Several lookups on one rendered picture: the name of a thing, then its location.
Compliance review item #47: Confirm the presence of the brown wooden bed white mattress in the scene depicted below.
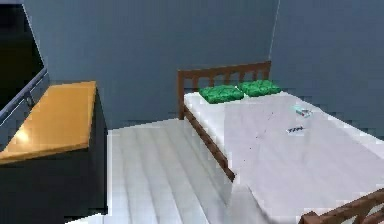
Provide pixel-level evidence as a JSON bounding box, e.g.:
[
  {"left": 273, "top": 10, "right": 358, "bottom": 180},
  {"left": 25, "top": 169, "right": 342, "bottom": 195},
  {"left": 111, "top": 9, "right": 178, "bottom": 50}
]
[{"left": 176, "top": 60, "right": 384, "bottom": 224}]

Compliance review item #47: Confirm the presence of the green pillow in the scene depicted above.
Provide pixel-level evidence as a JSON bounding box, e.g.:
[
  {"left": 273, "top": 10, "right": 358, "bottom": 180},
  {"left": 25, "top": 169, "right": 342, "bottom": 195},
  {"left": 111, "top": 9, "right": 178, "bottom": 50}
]
[
  {"left": 198, "top": 84, "right": 245, "bottom": 105},
  {"left": 237, "top": 79, "right": 282, "bottom": 98}
]

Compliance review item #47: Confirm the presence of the small black white remote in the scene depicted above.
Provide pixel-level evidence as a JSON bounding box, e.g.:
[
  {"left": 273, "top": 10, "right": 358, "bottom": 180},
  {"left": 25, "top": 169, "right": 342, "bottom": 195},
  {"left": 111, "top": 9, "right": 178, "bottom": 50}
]
[{"left": 286, "top": 125, "right": 306, "bottom": 134}]

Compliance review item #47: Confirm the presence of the small pale teal object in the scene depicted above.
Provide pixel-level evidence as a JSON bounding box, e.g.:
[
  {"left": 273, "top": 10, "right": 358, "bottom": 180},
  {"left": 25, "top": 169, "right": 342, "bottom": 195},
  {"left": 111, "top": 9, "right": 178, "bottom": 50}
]
[{"left": 293, "top": 105, "right": 314, "bottom": 119}]

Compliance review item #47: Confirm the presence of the black cabinet orange top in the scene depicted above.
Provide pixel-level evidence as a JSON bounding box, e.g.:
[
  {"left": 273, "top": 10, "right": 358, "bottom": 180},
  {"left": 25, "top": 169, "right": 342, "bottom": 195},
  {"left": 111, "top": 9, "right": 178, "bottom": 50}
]
[{"left": 0, "top": 80, "right": 109, "bottom": 224}]

